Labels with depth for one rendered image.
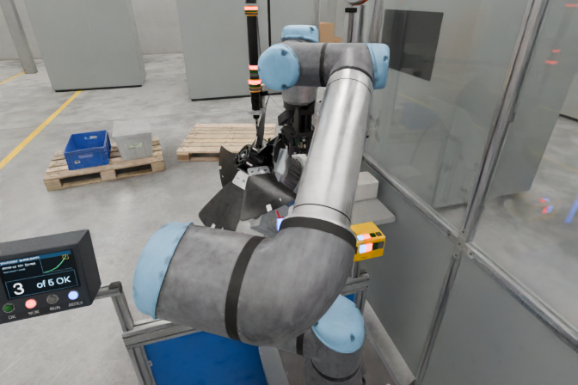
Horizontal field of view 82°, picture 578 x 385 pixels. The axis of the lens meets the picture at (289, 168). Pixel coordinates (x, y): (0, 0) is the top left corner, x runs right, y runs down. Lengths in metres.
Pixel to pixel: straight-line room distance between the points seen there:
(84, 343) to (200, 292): 2.18
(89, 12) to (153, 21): 5.19
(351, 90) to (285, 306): 0.31
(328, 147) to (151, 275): 0.26
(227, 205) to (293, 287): 1.15
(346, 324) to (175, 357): 0.86
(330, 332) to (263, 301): 0.40
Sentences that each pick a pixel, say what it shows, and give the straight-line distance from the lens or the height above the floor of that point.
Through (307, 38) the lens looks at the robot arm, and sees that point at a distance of 0.69.
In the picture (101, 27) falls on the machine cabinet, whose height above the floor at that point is 1.27.
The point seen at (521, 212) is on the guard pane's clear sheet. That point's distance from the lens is 1.27.
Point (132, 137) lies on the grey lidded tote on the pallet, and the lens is 4.12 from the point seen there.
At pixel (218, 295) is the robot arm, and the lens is 0.37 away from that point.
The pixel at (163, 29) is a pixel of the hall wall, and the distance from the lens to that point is 13.36.
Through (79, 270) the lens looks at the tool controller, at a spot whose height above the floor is 1.18.
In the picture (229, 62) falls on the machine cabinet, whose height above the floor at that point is 0.72.
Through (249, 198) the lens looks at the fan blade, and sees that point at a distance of 1.26.
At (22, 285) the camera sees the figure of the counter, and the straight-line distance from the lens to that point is 1.15.
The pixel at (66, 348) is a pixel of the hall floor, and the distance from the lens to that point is 2.57.
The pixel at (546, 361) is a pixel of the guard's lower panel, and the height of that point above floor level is 0.85.
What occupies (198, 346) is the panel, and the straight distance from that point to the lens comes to 1.44.
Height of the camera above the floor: 1.84
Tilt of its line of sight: 27 degrees down
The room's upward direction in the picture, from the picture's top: straight up
